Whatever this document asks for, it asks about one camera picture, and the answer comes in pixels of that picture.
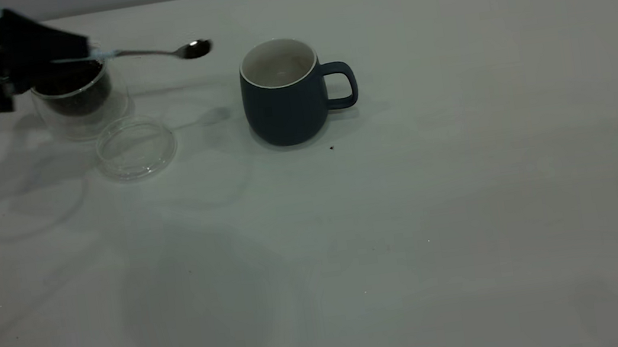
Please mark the dark blue-grey ceramic mug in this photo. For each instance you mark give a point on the dark blue-grey ceramic mug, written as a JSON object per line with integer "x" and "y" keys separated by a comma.
{"x": 283, "y": 114}

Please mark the clear double-wall glass cup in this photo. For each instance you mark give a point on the clear double-wall glass cup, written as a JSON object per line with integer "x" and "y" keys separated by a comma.
{"x": 92, "y": 115}

